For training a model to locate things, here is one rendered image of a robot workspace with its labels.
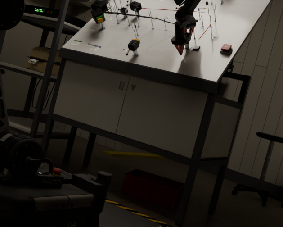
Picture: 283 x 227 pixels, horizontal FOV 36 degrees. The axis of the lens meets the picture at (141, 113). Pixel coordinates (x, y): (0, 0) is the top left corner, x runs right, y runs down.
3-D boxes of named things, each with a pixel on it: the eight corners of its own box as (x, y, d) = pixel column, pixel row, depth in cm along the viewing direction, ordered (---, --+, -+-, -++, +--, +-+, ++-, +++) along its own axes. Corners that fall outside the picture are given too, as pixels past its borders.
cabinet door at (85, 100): (114, 133, 279) (130, 74, 277) (52, 113, 306) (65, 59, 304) (116, 133, 281) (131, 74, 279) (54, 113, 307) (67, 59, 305)
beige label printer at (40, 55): (45, 73, 312) (51, 47, 311) (23, 67, 321) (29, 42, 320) (69, 79, 339) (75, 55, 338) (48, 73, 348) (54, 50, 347)
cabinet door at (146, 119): (190, 158, 252) (208, 93, 250) (114, 133, 278) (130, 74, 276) (192, 158, 254) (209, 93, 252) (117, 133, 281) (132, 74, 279)
